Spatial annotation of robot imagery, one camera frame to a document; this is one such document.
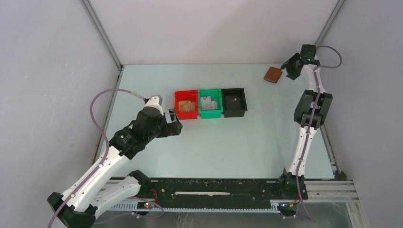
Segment brown leather card holder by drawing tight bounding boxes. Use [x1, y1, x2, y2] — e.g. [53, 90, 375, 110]
[263, 66, 282, 83]

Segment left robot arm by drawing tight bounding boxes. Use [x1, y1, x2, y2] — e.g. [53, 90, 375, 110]
[48, 95, 182, 228]

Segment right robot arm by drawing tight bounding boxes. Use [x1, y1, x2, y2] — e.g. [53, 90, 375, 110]
[276, 44, 333, 200]

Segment orange cards in red bin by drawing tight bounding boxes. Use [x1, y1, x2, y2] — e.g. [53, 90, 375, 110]
[178, 100, 196, 112]

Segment white cards in green bin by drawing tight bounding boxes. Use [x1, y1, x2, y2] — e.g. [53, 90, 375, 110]
[201, 96, 219, 111]

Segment red plastic bin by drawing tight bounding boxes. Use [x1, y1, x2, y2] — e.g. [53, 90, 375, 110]
[174, 90, 199, 120]

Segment green plastic bin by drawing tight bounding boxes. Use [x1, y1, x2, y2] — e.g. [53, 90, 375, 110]
[198, 89, 223, 119]

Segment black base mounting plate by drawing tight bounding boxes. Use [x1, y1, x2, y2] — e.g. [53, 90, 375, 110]
[121, 178, 307, 210]

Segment black plastic bin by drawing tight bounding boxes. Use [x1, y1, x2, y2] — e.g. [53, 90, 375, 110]
[221, 88, 248, 118]

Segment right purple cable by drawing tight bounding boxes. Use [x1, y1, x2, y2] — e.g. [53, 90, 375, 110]
[280, 45, 343, 222]

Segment purple cable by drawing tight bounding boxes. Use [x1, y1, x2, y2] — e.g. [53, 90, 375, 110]
[47, 88, 164, 228]
[280, 45, 343, 222]

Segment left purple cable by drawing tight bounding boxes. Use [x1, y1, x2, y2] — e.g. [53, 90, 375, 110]
[47, 88, 164, 228]

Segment white cable duct strip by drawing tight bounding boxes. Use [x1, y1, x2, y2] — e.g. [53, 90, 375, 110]
[112, 201, 281, 213]

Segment aluminium frame rails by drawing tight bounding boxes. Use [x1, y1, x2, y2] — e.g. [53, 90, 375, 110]
[305, 125, 369, 228]

